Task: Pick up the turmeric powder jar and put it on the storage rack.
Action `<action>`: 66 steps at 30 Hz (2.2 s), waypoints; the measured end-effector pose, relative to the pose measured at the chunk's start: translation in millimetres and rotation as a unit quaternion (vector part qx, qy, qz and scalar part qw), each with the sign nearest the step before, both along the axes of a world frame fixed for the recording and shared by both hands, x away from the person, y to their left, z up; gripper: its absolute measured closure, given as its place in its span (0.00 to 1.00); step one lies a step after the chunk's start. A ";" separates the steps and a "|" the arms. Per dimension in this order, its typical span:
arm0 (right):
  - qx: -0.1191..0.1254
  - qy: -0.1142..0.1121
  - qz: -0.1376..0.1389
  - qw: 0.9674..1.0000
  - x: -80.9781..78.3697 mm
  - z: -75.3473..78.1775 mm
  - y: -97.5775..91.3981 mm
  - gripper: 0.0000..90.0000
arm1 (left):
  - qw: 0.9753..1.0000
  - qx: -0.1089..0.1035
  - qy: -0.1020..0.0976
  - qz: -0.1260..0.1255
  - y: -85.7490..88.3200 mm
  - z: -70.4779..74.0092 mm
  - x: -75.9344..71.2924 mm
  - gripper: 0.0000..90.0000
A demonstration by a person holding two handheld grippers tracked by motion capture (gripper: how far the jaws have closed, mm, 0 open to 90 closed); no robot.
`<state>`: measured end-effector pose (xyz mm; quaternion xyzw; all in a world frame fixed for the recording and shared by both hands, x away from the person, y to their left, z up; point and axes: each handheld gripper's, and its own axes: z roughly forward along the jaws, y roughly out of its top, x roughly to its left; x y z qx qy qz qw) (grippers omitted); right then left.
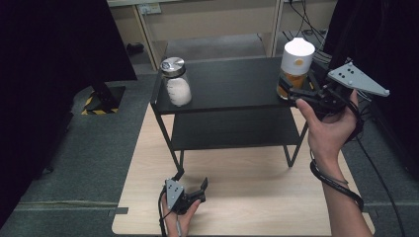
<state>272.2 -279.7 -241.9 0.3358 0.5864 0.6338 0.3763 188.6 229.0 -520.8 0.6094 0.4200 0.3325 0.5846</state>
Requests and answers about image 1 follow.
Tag white wall socket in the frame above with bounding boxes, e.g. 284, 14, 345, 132
137, 2, 163, 16

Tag striped-edge stand base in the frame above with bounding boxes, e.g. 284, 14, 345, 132
80, 82, 127, 117

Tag yellow powder jar white lid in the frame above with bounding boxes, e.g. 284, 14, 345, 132
276, 37, 316, 101

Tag black curtain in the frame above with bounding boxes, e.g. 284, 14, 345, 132
323, 0, 419, 181
0, 0, 138, 228

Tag black wrist strap cable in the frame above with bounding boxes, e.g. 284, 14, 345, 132
309, 158, 366, 212

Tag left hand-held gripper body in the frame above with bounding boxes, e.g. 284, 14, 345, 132
163, 178, 199, 215

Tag black two-tier shelf rack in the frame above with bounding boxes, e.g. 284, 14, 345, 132
150, 56, 330, 182

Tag black floor cables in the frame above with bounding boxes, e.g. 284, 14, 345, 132
282, 0, 331, 64

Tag salt jar silver lid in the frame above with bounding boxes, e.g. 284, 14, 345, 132
159, 56, 193, 108

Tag person's right hand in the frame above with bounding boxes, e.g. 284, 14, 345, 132
294, 90, 361, 166

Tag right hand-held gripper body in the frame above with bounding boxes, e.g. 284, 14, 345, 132
309, 61, 390, 115

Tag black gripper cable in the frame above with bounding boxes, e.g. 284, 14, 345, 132
158, 185, 170, 237
344, 98, 407, 237

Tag pale background desk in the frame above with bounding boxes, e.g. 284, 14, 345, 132
108, 0, 285, 72

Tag small black floor object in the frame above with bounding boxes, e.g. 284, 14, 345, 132
126, 41, 145, 56

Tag person's left hand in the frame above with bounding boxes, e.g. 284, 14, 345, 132
161, 198, 203, 237

